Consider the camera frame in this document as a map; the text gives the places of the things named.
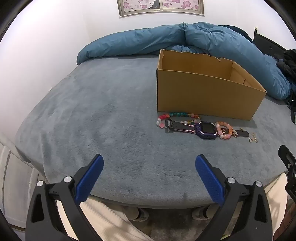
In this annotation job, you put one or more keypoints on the person's left leg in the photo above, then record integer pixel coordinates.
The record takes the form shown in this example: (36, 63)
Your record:
(104, 220)

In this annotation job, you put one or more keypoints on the grey slipper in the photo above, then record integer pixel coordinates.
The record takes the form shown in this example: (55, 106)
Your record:
(140, 214)
(201, 213)

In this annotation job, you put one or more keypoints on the framed floral wall picture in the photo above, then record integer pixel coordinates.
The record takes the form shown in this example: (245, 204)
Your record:
(159, 5)

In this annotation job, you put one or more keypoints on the silver charm pendant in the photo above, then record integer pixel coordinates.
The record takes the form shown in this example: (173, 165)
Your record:
(235, 133)

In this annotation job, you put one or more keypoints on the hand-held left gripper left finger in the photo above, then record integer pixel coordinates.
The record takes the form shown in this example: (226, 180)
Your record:
(90, 178)

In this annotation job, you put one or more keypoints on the black clothes pile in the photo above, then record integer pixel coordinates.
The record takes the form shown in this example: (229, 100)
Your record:
(289, 62)

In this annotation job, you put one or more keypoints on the purple black smart watch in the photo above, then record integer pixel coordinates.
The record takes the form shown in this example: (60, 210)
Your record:
(205, 131)

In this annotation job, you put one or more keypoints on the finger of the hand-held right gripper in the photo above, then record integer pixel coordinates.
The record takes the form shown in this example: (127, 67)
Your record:
(291, 169)

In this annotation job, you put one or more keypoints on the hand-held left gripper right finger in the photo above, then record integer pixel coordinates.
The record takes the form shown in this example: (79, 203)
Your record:
(209, 180)

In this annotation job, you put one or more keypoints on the person's leg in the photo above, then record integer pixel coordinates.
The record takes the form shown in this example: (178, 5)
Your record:
(275, 197)
(104, 220)

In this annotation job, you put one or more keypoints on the person's right leg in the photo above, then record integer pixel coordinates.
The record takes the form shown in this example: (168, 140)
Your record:
(275, 197)

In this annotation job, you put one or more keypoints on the blue duvet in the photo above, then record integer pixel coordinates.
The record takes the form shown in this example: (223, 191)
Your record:
(208, 39)

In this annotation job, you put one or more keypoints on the black headboard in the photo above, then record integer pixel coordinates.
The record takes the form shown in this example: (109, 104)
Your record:
(266, 41)

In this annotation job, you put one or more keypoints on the brown cardboard box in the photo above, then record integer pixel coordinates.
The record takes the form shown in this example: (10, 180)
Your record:
(198, 95)

